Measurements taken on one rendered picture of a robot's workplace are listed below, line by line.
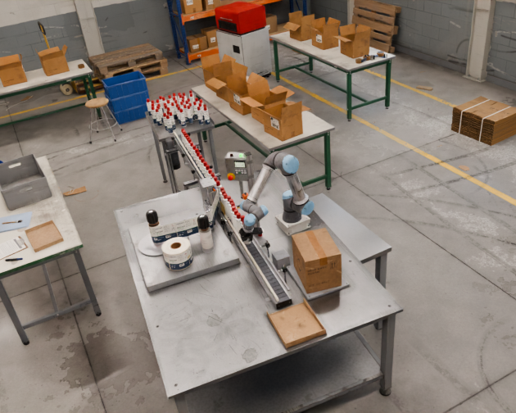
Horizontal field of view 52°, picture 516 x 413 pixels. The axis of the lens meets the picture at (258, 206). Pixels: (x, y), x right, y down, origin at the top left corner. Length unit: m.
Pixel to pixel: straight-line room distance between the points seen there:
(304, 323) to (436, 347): 1.38
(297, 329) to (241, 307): 0.42
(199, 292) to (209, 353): 0.55
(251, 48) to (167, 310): 6.33
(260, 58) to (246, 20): 0.70
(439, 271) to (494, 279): 0.45
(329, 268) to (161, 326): 1.13
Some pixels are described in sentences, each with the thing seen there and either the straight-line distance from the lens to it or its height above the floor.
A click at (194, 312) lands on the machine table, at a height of 0.83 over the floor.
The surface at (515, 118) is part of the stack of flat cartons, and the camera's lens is 7.42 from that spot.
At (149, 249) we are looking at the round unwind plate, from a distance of 4.05.
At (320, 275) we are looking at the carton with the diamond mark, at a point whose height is 0.98.
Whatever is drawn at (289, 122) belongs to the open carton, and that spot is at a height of 0.96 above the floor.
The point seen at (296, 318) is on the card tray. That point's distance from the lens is 3.38.
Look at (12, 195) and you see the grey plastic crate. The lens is 5.22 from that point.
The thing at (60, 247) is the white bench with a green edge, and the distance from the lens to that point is 4.54.
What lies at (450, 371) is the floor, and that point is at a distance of 4.27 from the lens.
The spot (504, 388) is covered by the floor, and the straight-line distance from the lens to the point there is 4.27.
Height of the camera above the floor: 3.24
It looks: 33 degrees down
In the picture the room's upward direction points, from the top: 7 degrees counter-clockwise
